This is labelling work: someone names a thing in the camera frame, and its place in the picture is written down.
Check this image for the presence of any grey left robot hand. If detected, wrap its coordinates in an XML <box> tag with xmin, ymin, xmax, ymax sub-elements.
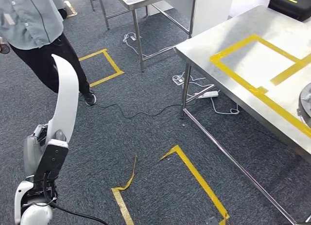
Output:
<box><xmin>23</xmin><ymin>123</ymin><xmax>67</xmax><ymax>178</ymax></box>

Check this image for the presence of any black handheld controller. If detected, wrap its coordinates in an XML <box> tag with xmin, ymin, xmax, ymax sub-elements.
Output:
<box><xmin>0</xmin><ymin>42</ymin><xmax>11</xmax><ymax>55</ymax></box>

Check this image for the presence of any white curved plastic part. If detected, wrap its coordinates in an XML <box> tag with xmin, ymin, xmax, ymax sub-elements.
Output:
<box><xmin>45</xmin><ymin>53</ymin><xmax>79</xmax><ymax>144</ymax></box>

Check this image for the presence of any steel workbench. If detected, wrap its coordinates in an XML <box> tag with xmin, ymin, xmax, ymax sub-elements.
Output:
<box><xmin>174</xmin><ymin>5</ymin><xmax>311</xmax><ymax>225</ymax></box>

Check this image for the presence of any person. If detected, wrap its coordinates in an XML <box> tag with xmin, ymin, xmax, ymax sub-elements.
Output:
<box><xmin>0</xmin><ymin>0</ymin><xmax>97</xmax><ymax>106</ymax></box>

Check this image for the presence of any loose yellow tape strip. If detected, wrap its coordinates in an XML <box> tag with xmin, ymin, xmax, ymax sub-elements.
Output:
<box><xmin>111</xmin><ymin>154</ymin><xmax>138</xmax><ymax>225</ymax></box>

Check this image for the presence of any yellow tape outline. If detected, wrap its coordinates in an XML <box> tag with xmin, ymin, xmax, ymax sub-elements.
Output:
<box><xmin>78</xmin><ymin>49</ymin><xmax>125</xmax><ymax>88</ymax></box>
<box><xmin>159</xmin><ymin>144</ymin><xmax>230</xmax><ymax>225</ymax></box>

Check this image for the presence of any white power strip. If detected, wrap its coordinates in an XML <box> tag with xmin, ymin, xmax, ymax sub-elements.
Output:
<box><xmin>194</xmin><ymin>90</ymin><xmax>220</xmax><ymax>100</ymax></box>

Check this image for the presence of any yellow tape on steel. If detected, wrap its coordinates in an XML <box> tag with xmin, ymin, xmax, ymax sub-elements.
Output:
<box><xmin>209</xmin><ymin>34</ymin><xmax>311</xmax><ymax>139</ymax></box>

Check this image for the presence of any white partition panel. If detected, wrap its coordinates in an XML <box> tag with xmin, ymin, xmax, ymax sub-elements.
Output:
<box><xmin>148</xmin><ymin>0</ymin><xmax>235</xmax><ymax>37</ymax></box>

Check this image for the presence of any grey plastic hubcap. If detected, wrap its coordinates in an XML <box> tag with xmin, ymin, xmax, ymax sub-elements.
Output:
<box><xmin>297</xmin><ymin>83</ymin><xmax>311</xmax><ymax>129</ymax></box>

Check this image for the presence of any black carry case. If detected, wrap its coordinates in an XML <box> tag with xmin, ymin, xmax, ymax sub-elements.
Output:
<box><xmin>268</xmin><ymin>0</ymin><xmax>311</xmax><ymax>22</ymax></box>

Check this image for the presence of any black camera cable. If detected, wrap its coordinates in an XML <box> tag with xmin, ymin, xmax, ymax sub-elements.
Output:
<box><xmin>42</xmin><ymin>172</ymin><xmax>109</xmax><ymax>225</ymax></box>

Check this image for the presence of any black floor cable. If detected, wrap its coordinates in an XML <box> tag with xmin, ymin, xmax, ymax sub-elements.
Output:
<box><xmin>79</xmin><ymin>99</ymin><xmax>197</xmax><ymax>120</ymax></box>

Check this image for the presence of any white cable with adapter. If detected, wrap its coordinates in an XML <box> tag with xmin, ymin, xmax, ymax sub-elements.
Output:
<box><xmin>122</xmin><ymin>32</ymin><xmax>147</xmax><ymax>58</ymax></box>

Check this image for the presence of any white cable bundle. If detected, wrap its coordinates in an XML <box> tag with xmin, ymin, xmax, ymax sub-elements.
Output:
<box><xmin>171</xmin><ymin>72</ymin><xmax>240</xmax><ymax>116</ymax></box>

